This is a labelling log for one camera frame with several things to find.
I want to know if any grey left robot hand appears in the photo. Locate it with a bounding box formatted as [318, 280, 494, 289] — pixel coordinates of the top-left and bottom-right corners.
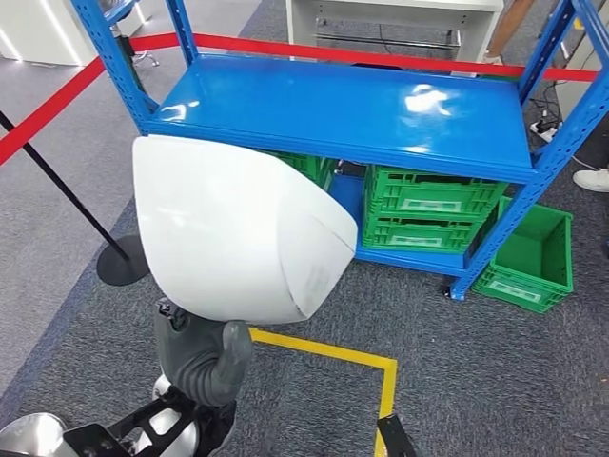
[153, 298, 254, 380]

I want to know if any white curved shell part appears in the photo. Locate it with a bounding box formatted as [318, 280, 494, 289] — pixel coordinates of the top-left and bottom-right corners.
[132, 133, 358, 326]

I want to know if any blue metal shelf rack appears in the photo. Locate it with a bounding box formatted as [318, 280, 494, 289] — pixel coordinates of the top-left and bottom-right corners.
[71, 0, 609, 303]

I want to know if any yellow floor tape square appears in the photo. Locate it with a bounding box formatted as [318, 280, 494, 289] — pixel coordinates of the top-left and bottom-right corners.
[248, 327, 398, 457]

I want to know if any black stool chrome base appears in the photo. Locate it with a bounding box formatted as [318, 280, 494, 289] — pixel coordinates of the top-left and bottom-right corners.
[132, 49, 161, 69]

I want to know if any white desk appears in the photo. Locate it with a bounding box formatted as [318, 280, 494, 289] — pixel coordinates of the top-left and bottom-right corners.
[285, 0, 506, 65]

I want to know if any open green plastic crate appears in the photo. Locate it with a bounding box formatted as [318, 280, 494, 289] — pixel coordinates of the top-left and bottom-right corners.
[472, 196, 574, 315]

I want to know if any white power strip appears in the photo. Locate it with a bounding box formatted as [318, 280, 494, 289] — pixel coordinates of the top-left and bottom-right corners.
[529, 118, 563, 144]

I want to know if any person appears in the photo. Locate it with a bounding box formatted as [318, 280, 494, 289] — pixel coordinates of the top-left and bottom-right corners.
[483, 0, 538, 67]
[572, 166, 609, 194]

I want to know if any pale grey cabinet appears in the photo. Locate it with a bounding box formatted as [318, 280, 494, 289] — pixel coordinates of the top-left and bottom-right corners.
[554, 18, 609, 121]

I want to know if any black right wrist camera bracket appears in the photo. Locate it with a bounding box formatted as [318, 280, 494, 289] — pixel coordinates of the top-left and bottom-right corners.
[377, 412, 419, 457]

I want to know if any black floor cable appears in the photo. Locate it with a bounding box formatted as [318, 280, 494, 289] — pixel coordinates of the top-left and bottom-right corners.
[530, 82, 562, 128]

